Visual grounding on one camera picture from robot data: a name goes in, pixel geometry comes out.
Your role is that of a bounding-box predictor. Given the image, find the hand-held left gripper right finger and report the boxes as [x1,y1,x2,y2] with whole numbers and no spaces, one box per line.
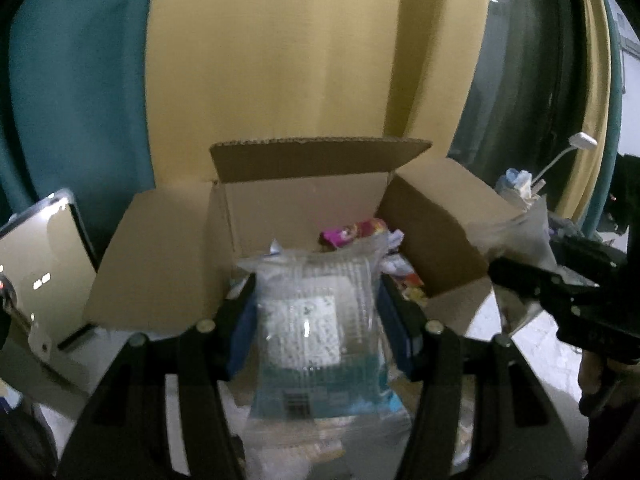
[375,275,592,480]

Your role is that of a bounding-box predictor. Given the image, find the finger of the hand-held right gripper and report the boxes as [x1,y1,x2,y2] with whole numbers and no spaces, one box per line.
[487,256,601,317]

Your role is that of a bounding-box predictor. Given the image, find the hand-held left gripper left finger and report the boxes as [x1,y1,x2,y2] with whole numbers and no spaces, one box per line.
[57,280,259,480]

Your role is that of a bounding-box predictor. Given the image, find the clear snack bag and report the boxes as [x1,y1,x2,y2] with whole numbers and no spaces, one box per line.
[469,195,559,337]

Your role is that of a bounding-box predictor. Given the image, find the clear packet blue bottom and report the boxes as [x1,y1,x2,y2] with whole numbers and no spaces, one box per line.
[234,232,414,463]

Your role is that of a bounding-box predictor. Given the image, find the pink snack packet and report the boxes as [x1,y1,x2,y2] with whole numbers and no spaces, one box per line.
[319,217,389,252]

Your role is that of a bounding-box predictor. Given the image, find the cardboard box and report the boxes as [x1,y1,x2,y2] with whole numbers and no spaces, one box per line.
[84,138,540,335]

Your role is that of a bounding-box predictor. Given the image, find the person's right hand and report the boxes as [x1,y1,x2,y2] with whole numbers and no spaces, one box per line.
[577,347,640,417]

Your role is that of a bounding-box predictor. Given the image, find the colourful snack packets in box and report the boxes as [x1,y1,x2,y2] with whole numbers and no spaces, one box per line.
[379,230,429,303]

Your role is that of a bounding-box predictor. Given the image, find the white tablecloth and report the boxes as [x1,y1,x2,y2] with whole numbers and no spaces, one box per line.
[30,280,591,480]

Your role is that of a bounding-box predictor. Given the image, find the white desk lamp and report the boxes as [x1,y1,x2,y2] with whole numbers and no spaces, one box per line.
[531,132,599,187]

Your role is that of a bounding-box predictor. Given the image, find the narrow teal curtain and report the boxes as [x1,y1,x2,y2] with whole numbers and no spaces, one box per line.
[595,0,632,233]

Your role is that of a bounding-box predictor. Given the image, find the narrow yellow curtain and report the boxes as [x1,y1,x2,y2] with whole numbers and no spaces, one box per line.
[552,0,622,227]

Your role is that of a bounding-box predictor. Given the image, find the dark glass window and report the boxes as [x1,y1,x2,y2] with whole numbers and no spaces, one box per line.
[447,0,587,221]

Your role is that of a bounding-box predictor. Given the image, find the tablet in grey case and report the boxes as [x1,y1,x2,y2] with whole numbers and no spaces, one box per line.
[0,189,99,362]

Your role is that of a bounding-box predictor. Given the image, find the wide yellow curtain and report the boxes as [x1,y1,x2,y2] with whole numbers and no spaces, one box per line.
[144,0,495,197]

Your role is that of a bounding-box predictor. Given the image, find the wide teal curtain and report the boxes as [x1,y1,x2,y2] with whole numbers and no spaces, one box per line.
[0,0,157,241]

